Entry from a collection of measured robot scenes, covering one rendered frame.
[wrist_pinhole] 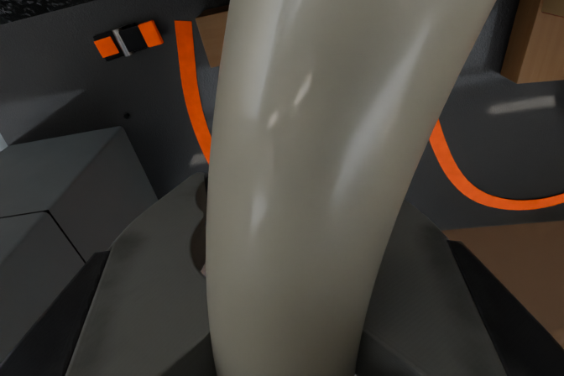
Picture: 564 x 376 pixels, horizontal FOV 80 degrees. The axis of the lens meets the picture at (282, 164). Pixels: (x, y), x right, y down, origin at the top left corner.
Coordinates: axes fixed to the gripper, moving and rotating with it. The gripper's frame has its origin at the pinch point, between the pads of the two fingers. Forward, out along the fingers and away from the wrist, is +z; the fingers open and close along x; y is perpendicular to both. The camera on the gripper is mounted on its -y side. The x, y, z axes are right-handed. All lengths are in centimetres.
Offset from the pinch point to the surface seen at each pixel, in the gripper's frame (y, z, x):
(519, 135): 40, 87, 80
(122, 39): 8, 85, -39
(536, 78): 18, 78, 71
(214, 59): 12, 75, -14
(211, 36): 6, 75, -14
